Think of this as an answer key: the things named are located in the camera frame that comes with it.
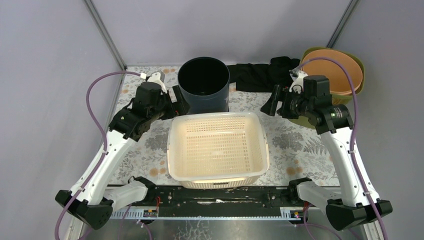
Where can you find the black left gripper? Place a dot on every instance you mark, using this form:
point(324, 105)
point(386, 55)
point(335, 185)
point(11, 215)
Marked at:
point(171, 105)

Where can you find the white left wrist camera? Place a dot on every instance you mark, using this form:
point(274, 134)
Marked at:
point(157, 78)

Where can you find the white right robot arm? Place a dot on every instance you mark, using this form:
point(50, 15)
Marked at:
point(358, 202)

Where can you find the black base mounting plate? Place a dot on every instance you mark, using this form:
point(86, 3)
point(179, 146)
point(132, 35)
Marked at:
point(175, 197)

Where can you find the cream perforated plastic basket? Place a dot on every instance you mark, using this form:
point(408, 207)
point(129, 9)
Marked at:
point(217, 150)

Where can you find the black cloth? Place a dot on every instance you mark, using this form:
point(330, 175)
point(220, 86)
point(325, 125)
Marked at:
point(261, 77)

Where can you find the dark blue cylindrical bin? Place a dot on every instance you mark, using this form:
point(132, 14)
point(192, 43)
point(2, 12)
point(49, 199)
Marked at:
point(205, 83)

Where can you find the slotted aluminium cable rail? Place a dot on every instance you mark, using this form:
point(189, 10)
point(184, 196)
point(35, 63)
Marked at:
point(258, 214)

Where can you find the orange inner bucket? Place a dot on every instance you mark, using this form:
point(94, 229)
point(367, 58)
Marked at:
point(333, 71)

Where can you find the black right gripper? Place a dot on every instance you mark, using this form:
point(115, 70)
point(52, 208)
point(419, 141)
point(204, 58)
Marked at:
point(282, 95)

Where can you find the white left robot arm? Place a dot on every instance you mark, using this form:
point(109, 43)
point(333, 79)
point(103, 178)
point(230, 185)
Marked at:
point(89, 200)

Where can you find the green ribbed waste bin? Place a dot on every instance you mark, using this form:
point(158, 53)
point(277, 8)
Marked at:
point(334, 99)

